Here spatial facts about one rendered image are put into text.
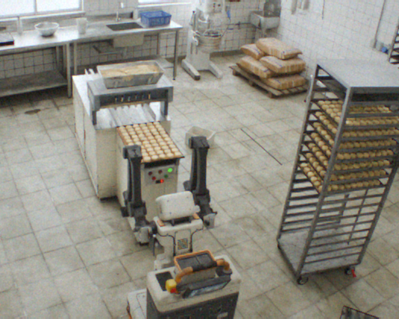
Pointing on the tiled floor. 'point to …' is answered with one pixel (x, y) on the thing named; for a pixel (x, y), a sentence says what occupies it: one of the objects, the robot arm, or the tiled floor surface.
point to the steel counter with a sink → (123, 36)
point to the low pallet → (267, 84)
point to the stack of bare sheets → (355, 314)
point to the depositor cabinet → (103, 138)
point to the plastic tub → (200, 134)
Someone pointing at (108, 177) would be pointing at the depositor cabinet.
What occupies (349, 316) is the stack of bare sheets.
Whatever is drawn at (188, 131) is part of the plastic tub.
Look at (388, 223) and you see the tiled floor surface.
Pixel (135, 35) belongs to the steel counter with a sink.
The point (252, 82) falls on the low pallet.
